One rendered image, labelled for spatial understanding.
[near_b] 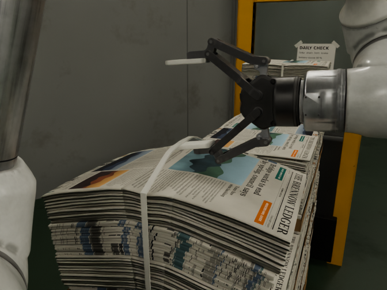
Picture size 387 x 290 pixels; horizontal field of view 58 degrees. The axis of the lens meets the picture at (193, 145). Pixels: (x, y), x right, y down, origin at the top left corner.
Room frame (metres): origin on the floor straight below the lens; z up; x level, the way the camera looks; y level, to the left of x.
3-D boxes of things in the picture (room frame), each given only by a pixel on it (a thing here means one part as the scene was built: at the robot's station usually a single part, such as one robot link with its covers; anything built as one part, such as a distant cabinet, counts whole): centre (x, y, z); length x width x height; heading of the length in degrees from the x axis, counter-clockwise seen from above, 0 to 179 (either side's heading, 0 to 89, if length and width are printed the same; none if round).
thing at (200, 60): (0.58, 0.01, 1.37); 0.07 x 0.03 x 0.01; 68
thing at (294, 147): (1.14, -0.22, 1.06); 0.37 x 0.29 x 0.01; 66
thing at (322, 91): (0.50, -0.19, 1.32); 0.09 x 0.06 x 0.09; 158
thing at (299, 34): (2.09, -0.63, 1.27); 0.57 x 0.01 x 0.65; 66
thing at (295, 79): (0.53, -0.12, 1.31); 0.09 x 0.07 x 0.08; 68
